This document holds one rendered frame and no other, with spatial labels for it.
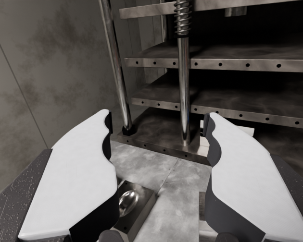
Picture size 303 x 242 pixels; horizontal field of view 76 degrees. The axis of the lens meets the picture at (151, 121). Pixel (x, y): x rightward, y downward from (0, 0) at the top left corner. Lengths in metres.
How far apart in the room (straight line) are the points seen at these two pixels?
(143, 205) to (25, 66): 2.19
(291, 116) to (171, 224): 0.70
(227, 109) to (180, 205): 0.52
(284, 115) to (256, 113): 0.11
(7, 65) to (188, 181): 2.17
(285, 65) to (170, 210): 0.75
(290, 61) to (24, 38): 2.45
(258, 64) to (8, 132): 2.40
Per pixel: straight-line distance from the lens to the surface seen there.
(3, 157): 2.65
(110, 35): 1.15
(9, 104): 2.57
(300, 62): 0.98
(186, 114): 1.09
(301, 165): 1.21
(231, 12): 1.22
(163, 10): 1.08
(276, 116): 1.06
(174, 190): 0.94
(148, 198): 0.83
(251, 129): 1.09
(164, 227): 0.84
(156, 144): 1.23
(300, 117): 1.07
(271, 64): 0.97
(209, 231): 0.75
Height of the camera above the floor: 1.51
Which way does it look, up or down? 29 degrees down
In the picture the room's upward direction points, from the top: 7 degrees counter-clockwise
